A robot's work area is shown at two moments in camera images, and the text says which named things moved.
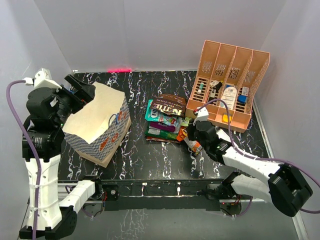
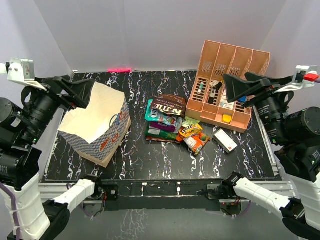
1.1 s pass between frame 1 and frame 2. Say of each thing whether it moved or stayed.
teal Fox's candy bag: stayed
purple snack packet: stayed
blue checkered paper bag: stayed
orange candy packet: moved
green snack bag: stayed
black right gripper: moved
